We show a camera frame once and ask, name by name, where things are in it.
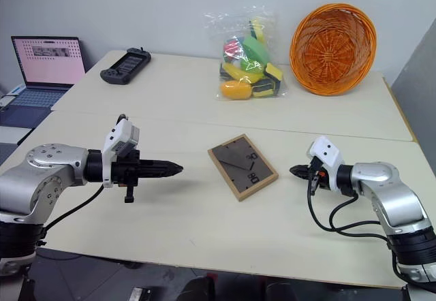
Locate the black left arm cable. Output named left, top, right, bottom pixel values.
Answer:
left=43, top=184, right=104, bottom=231

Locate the black handheld controller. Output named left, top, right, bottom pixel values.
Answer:
left=99, top=46, right=153, bottom=86

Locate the yellow toy lemon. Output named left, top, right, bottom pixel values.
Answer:
left=219, top=80, right=253, bottom=101

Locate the clear plastic bag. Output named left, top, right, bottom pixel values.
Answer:
left=203, top=5, right=291, bottom=102

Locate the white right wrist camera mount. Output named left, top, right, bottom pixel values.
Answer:
left=306, top=136, right=345, bottom=193

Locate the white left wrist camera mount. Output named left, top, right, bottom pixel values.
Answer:
left=102, top=115, right=141, bottom=189

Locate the blue laptop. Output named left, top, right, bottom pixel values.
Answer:
left=0, top=35, right=87, bottom=129

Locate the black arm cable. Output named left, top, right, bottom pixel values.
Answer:
left=43, top=184, right=104, bottom=231
left=307, top=177, right=393, bottom=244

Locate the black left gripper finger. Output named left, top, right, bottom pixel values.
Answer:
left=138, top=159, right=185, bottom=171
left=138, top=168, right=185, bottom=180

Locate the yellow and black sponge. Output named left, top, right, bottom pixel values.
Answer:
left=251, top=79, right=281, bottom=98
left=248, top=16, right=268, bottom=44
left=264, top=63, right=285, bottom=82

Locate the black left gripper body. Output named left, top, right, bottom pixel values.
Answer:
left=112, top=150, right=142, bottom=204

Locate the green toy vegetable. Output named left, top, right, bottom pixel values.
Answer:
left=240, top=36, right=270, bottom=72

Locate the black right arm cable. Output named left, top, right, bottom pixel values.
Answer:
left=307, top=177, right=393, bottom=244

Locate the orange wicker basket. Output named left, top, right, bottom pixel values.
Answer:
left=289, top=3, right=378, bottom=97

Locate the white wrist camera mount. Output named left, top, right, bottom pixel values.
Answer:
left=102, top=115, right=141, bottom=189
left=306, top=136, right=345, bottom=193

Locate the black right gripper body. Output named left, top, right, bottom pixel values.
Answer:
left=307, top=157, right=330, bottom=197

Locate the grey partition panel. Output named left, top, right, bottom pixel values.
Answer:
left=390, top=18, right=436, bottom=181

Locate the wooden framed clock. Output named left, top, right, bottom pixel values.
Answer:
left=207, top=133, right=279, bottom=202

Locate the yellow toy banana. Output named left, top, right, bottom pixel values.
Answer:
left=221, top=62, right=265, bottom=84

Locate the red and pink toy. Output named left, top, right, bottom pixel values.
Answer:
left=222, top=39, right=243, bottom=59

